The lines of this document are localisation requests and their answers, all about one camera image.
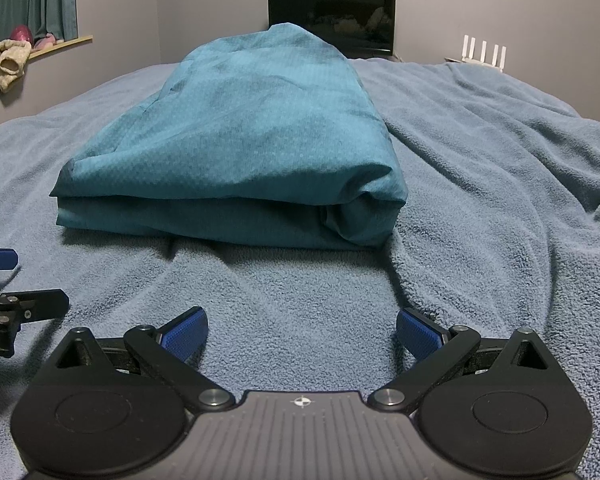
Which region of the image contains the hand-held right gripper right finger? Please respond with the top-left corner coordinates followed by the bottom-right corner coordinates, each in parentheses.
top-left (367, 308), bottom-right (554, 409)

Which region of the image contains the wooden window sill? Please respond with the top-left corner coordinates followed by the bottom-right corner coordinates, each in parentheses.
top-left (29, 34), bottom-right (94, 60)

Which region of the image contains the small white side table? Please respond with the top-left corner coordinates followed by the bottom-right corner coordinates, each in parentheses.
top-left (444, 56), bottom-right (507, 70)

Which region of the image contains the black monitor screen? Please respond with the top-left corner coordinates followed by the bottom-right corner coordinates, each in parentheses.
top-left (267, 0), bottom-right (398, 59)

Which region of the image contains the beige knitted cloth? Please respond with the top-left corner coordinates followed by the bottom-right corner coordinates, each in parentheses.
top-left (0, 38), bottom-right (33, 94)

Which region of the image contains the blue fleece blanket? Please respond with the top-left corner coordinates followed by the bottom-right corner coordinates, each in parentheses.
top-left (0, 57), bottom-right (600, 480)

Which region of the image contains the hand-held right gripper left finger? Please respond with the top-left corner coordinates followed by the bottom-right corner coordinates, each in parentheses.
top-left (42, 305), bottom-right (236, 411)

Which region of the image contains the teal zip jacket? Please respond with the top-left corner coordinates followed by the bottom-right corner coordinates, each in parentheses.
top-left (49, 22), bottom-right (410, 251)

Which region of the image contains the white router with antennas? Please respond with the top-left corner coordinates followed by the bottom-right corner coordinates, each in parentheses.
top-left (459, 34), bottom-right (507, 69)

